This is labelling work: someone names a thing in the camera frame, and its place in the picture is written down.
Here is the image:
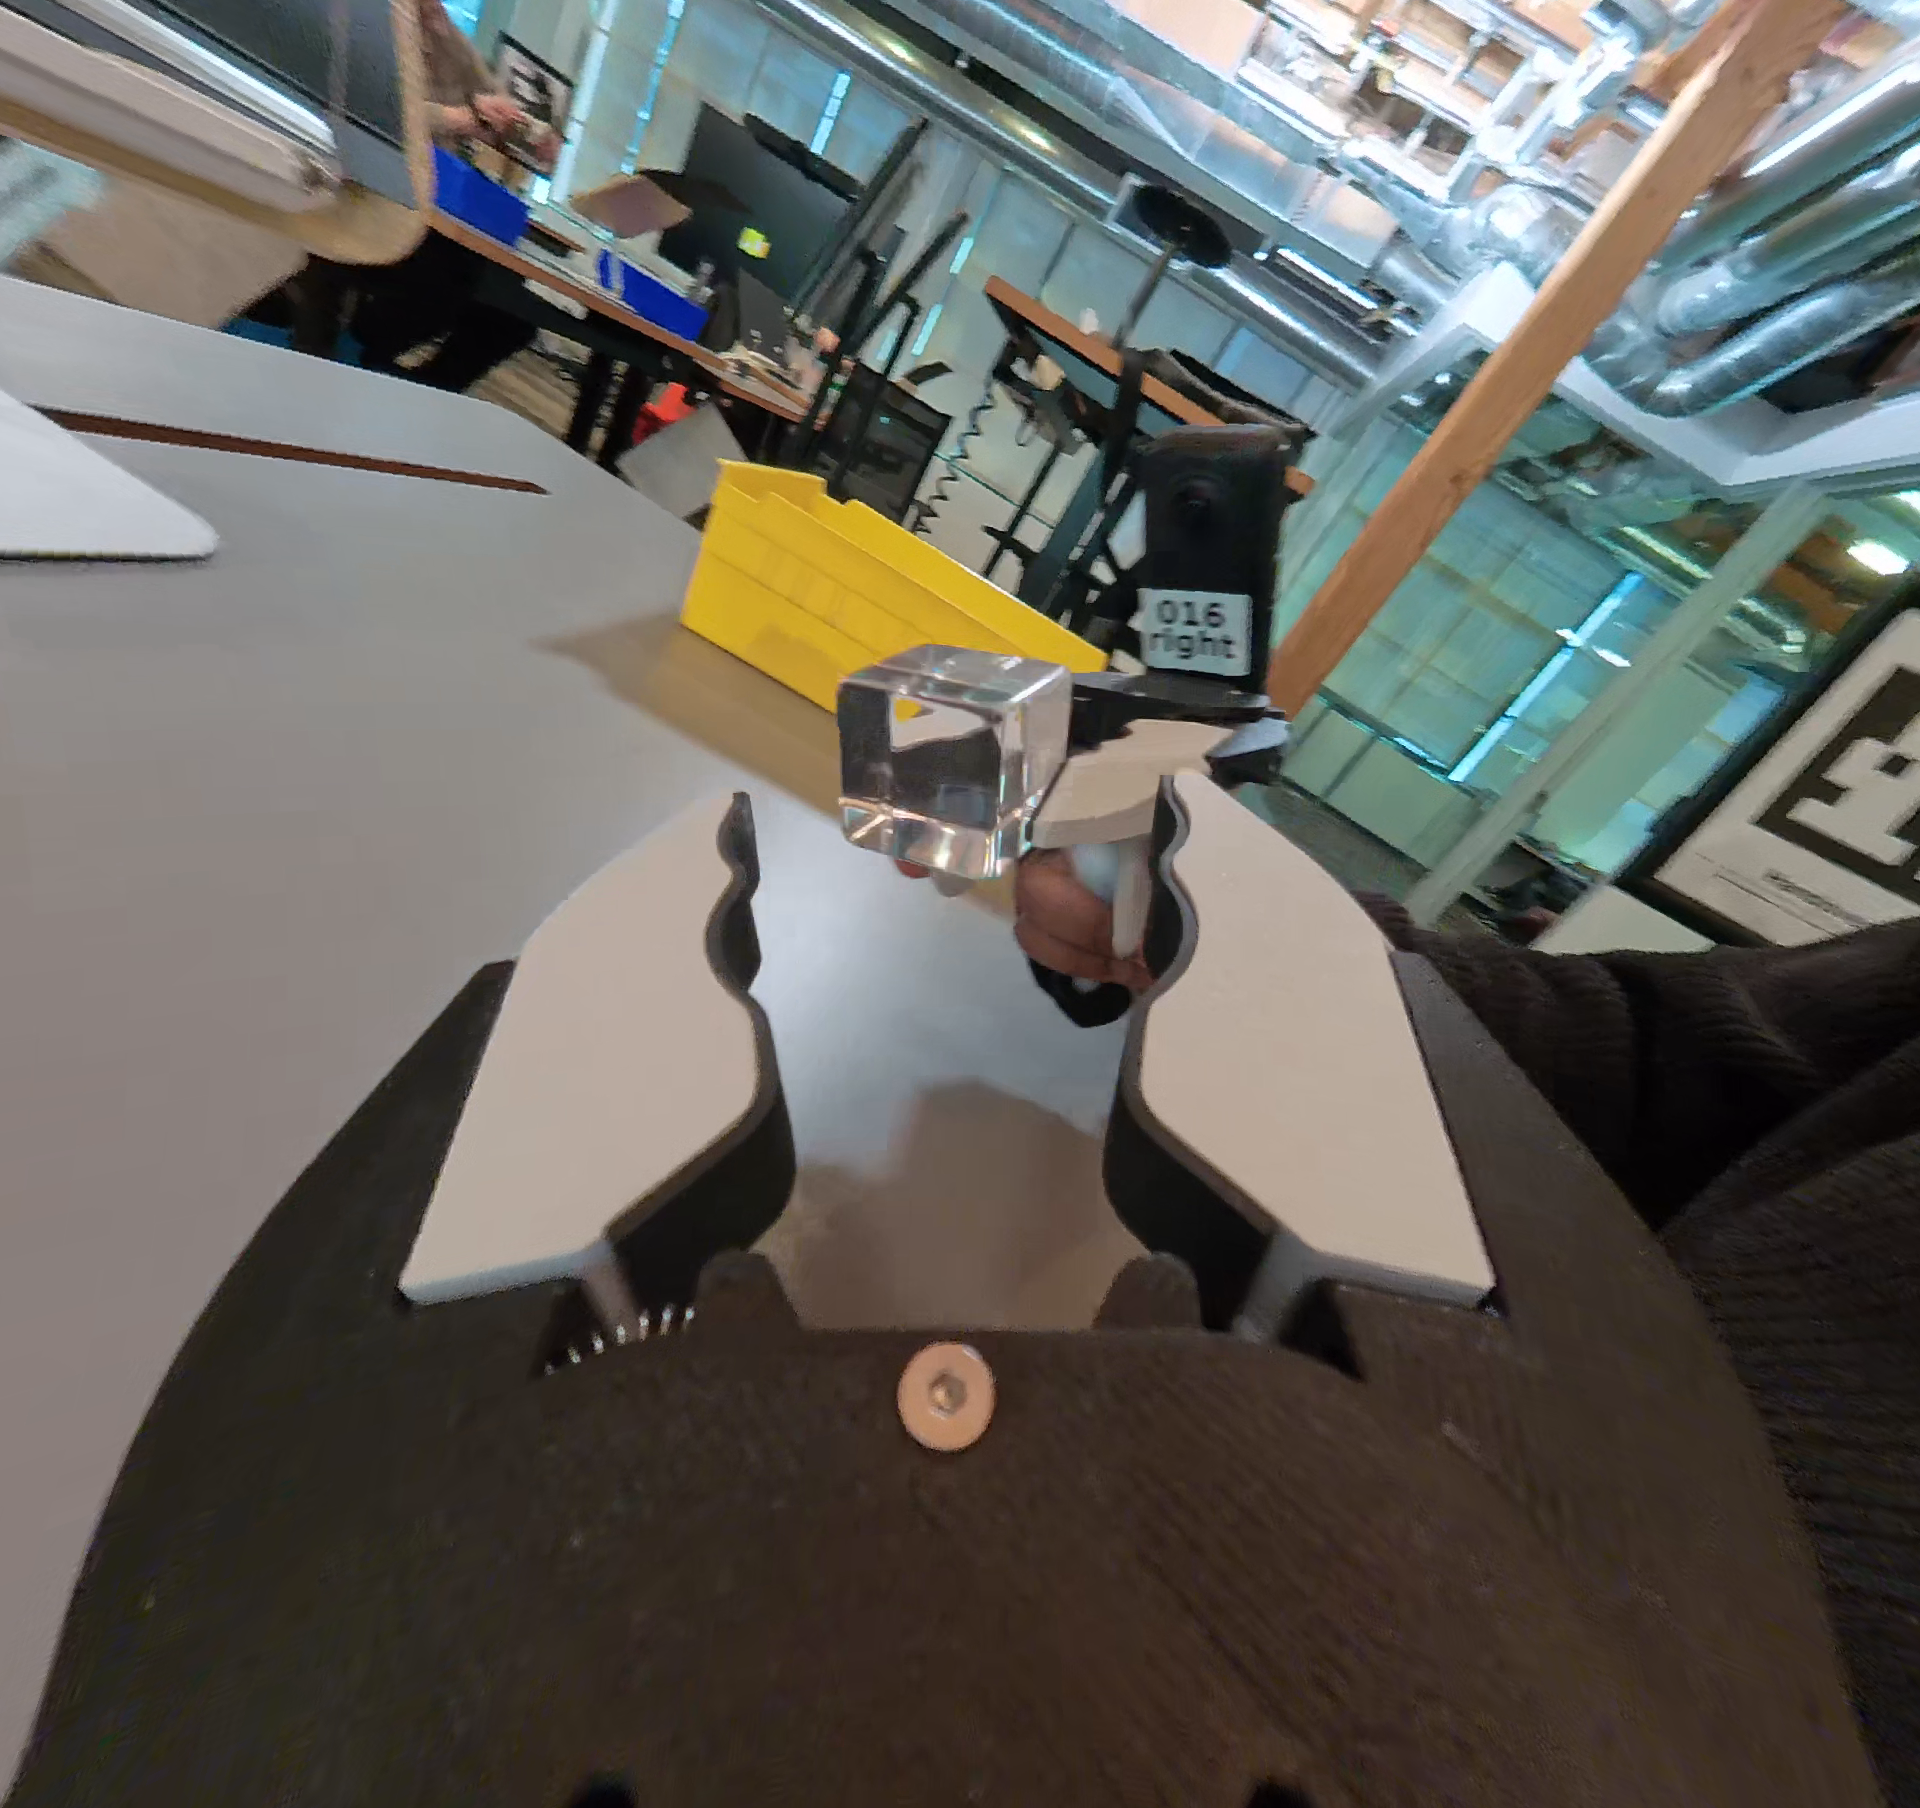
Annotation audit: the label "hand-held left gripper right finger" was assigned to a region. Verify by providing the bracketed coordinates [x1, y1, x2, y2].
[1102, 769, 1503, 1338]

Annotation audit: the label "printed sign board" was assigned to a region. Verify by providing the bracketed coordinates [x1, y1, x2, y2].
[1530, 605, 1920, 953]

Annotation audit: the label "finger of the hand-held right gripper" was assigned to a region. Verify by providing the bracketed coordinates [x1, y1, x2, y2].
[1036, 722, 1224, 849]

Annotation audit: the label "yellow plastic bin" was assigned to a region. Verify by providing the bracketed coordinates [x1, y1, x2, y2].
[679, 457, 1112, 715]

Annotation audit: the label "black folded easel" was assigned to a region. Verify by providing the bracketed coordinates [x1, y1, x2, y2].
[796, 113, 976, 385]

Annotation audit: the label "framed wall picture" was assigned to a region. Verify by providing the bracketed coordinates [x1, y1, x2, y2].
[497, 33, 580, 138]

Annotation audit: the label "brown cardboard piece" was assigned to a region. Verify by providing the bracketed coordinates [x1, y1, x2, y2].
[572, 172, 692, 240]

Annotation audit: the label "wooden backing board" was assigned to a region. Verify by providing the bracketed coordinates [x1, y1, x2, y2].
[0, 0, 437, 332]

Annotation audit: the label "wooden post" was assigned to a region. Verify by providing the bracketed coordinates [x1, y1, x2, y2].
[1266, 0, 1843, 715]

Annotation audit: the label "black round pole stand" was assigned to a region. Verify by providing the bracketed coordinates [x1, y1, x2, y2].
[1123, 181, 1228, 353]

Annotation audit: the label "blue plastic bin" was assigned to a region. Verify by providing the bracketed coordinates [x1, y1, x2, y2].
[432, 140, 526, 248]
[600, 248, 713, 337]

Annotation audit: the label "person's right hand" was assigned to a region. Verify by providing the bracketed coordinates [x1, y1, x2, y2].
[1013, 845, 1164, 995]

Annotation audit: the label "black computer monitor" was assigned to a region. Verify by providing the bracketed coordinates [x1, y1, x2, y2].
[656, 101, 863, 310]

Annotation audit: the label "person's dark knit sweater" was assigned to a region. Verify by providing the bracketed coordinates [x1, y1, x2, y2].
[1657, 1087, 1920, 1808]

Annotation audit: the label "wooden background desk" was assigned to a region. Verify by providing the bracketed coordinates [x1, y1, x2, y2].
[982, 274, 1311, 625]

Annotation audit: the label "wooden work desk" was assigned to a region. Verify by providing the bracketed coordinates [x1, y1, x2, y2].
[424, 210, 844, 477]

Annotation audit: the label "silver air duct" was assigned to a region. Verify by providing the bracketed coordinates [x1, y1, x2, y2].
[750, 0, 1920, 414]

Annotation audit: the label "black coiled cable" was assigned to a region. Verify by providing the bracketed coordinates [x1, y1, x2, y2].
[936, 389, 998, 553]

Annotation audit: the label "black mesh office chair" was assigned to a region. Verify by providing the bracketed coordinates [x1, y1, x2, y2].
[814, 365, 952, 520]

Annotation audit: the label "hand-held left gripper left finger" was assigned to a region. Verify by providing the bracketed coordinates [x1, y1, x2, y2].
[399, 793, 796, 1316]

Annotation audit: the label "clear acrylic cube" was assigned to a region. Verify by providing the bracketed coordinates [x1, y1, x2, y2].
[834, 646, 1070, 884]

